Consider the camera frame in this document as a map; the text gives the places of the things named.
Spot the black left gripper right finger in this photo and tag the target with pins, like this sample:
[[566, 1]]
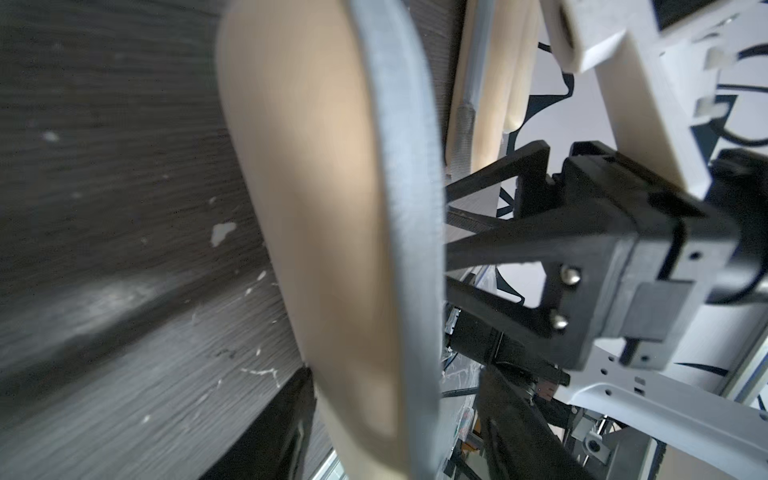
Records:
[[518, 443]]

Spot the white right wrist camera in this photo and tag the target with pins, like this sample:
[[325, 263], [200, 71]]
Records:
[[657, 64]]

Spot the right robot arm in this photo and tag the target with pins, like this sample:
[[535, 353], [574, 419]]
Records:
[[558, 349]]

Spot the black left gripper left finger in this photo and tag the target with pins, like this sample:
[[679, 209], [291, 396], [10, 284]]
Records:
[[274, 446]]

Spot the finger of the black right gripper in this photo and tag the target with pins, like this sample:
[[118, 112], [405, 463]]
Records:
[[533, 193]]

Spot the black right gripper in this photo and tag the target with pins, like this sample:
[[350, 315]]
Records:
[[690, 240]]

